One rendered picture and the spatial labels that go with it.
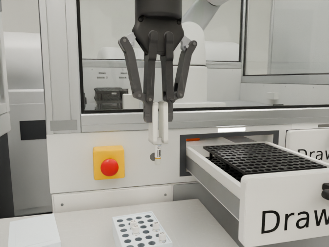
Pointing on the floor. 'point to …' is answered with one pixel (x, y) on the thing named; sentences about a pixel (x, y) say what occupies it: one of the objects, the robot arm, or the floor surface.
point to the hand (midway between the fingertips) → (158, 122)
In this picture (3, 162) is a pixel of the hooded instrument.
